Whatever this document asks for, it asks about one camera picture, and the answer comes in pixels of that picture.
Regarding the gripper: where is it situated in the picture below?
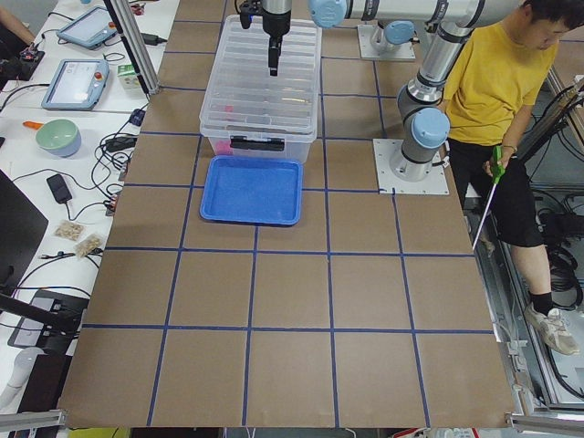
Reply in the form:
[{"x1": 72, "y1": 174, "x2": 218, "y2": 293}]
[{"x1": 263, "y1": 12, "x2": 289, "y2": 76}]

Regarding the clear plastic box lid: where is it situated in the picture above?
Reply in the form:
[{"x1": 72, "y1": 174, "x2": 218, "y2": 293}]
[{"x1": 200, "y1": 15, "x2": 322, "y2": 141}]

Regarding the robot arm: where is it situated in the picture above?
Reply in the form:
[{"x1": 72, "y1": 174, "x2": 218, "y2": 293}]
[
  {"x1": 308, "y1": 1, "x2": 485, "y2": 182},
  {"x1": 260, "y1": 0, "x2": 292, "y2": 77}
]

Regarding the black box latch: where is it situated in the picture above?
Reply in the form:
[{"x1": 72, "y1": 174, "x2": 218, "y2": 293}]
[{"x1": 230, "y1": 136, "x2": 285, "y2": 151}]

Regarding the red block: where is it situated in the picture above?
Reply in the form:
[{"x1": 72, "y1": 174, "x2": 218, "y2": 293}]
[{"x1": 215, "y1": 141, "x2": 233, "y2": 155}]

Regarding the clear plastic storage box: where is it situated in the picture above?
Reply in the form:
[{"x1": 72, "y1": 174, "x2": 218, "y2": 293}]
[{"x1": 200, "y1": 123, "x2": 317, "y2": 163}]

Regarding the blue plastic tray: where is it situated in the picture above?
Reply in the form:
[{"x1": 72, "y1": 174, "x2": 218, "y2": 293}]
[{"x1": 200, "y1": 155, "x2": 304, "y2": 226}]

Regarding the black power adapter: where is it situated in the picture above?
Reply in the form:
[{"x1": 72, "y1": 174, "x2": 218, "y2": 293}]
[{"x1": 141, "y1": 33, "x2": 167, "y2": 46}]

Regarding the green milk carton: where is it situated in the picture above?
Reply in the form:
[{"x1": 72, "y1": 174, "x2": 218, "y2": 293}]
[{"x1": 116, "y1": 64, "x2": 141, "y2": 89}]

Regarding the teach pendant tablet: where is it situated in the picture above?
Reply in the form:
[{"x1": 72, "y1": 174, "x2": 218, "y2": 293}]
[
  {"x1": 41, "y1": 59, "x2": 110, "y2": 111},
  {"x1": 57, "y1": 6, "x2": 118, "y2": 49}
]

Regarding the green bowl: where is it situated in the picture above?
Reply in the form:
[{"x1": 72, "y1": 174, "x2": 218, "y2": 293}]
[{"x1": 36, "y1": 119, "x2": 81, "y2": 158}]

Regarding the person in yellow shirt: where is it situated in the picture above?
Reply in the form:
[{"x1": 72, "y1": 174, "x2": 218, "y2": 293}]
[{"x1": 442, "y1": 1, "x2": 583, "y2": 355}]

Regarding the toy carrot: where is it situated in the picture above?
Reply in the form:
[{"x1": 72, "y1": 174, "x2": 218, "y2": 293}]
[{"x1": 23, "y1": 120, "x2": 43, "y2": 130}]

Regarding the black smartphone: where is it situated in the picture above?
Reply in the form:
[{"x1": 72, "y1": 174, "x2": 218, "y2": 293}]
[{"x1": 47, "y1": 173, "x2": 72, "y2": 204}]

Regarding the snack bag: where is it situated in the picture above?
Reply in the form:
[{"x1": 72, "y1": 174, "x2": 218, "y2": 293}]
[
  {"x1": 54, "y1": 220, "x2": 85, "y2": 242},
  {"x1": 74, "y1": 234, "x2": 103, "y2": 258}
]

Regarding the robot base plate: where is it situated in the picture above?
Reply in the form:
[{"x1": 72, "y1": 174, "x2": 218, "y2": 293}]
[
  {"x1": 372, "y1": 139, "x2": 450, "y2": 195},
  {"x1": 357, "y1": 25, "x2": 416, "y2": 62}
]

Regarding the aluminium frame post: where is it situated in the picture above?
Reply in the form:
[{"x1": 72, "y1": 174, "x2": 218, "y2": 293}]
[{"x1": 103, "y1": 0, "x2": 160, "y2": 96}]

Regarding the green handled stick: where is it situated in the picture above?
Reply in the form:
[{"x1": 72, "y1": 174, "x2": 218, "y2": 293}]
[{"x1": 472, "y1": 145, "x2": 506, "y2": 250}]

